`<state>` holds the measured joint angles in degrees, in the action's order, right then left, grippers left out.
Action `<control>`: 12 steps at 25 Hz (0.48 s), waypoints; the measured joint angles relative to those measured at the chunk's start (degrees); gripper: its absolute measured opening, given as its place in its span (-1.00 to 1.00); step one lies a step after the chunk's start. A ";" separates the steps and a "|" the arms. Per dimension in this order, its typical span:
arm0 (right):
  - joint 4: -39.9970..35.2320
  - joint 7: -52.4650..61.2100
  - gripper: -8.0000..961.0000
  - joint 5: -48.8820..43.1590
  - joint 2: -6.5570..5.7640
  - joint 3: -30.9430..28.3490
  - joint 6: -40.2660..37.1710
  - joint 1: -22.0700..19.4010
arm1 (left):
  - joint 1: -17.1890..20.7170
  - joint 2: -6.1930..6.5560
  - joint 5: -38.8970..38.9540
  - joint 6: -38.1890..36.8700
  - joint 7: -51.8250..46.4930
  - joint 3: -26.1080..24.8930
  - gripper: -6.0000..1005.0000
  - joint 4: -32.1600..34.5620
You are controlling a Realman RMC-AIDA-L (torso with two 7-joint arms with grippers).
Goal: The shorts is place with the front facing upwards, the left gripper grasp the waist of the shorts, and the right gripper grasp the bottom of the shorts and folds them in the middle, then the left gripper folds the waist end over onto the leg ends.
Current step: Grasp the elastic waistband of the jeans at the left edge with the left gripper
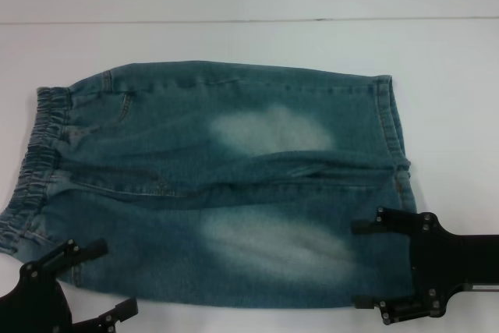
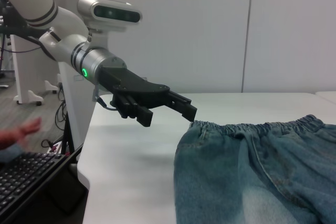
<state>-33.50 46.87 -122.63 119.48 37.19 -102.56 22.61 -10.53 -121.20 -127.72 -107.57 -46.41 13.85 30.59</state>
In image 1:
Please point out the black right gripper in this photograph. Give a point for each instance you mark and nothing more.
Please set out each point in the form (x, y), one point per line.
(440, 263)

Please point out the blue denim shorts with print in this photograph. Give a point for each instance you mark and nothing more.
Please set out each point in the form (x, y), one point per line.
(202, 146)

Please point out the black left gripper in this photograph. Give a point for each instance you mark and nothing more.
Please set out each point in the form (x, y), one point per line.
(35, 305)

